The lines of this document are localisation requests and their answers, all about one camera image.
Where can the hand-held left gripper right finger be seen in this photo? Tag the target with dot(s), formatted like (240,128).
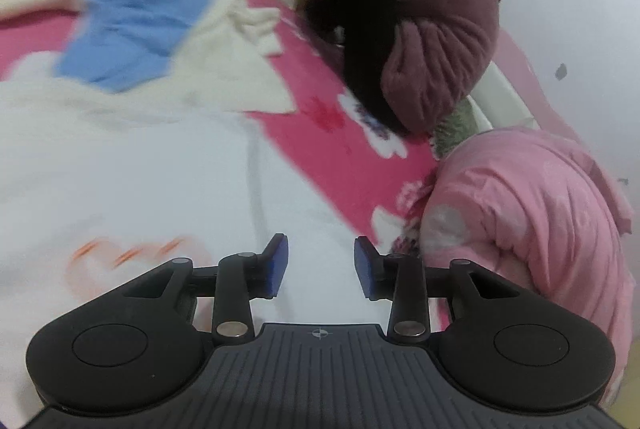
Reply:
(364,266)

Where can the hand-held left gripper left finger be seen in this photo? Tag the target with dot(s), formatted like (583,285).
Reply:
(277,264)

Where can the white sweatshirt orange print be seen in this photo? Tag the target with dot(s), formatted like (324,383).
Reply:
(150,179)

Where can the pink floral blanket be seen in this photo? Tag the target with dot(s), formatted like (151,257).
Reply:
(320,144)

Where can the green fuzzy cushion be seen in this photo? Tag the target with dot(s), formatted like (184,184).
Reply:
(452,129)

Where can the pink quilt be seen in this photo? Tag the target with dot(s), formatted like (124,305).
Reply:
(525,209)

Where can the cream sweater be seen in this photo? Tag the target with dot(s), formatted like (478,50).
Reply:
(235,59)

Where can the pink white bed headboard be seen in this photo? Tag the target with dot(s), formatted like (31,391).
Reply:
(505,89)

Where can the blue shirt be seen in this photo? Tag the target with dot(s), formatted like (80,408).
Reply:
(135,14)

